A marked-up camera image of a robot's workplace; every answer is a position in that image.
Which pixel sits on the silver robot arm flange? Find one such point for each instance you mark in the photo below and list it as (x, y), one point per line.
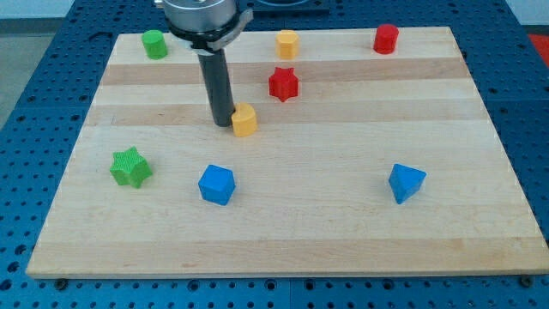
(205, 26)

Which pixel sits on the blue cube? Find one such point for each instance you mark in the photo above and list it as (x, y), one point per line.
(217, 185)

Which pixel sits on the yellow half-round block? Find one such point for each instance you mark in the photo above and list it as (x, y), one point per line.
(244, 120)

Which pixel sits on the red star block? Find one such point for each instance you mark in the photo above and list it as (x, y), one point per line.
(283, 84)

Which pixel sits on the wooden board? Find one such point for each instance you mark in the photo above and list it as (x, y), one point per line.
(312, 194)

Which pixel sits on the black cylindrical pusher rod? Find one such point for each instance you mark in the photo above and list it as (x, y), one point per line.
(218, 86)

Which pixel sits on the yellow hexagonal block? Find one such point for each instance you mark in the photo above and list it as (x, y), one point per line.
(287, 44)

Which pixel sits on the blue triangular block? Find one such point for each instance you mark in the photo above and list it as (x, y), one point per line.
(405, 181)

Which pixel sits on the green star block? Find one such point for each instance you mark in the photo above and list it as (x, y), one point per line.
(130, 168)

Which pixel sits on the green cylinder block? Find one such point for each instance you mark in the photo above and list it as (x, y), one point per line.
(154, 44)

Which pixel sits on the red cylinder block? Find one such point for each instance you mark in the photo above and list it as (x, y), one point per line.
(386, 38)

